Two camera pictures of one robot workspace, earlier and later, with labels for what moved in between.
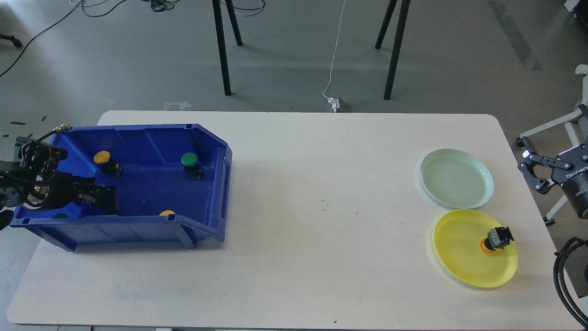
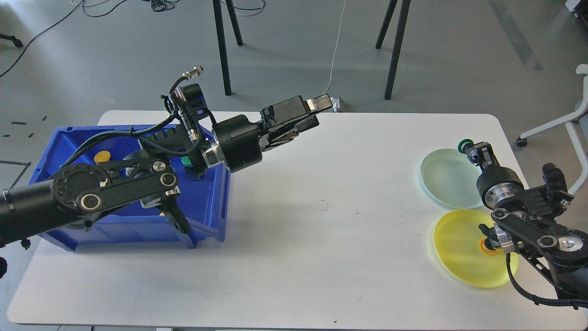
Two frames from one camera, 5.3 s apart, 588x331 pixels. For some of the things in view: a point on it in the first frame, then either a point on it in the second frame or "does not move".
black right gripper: [574, 181] -> [495, 185]
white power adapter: [335, 103] does not move
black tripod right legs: [404, 8] does not move
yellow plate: [457, 237] does not move
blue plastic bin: [172, 182] does not move
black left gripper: [52, 191] -> [242, 143]
